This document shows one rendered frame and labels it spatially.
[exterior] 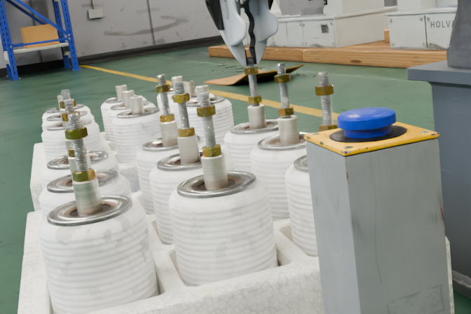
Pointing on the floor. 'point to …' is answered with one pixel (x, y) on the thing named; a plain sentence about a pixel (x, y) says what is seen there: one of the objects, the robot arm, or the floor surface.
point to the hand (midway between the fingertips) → (247, 55)
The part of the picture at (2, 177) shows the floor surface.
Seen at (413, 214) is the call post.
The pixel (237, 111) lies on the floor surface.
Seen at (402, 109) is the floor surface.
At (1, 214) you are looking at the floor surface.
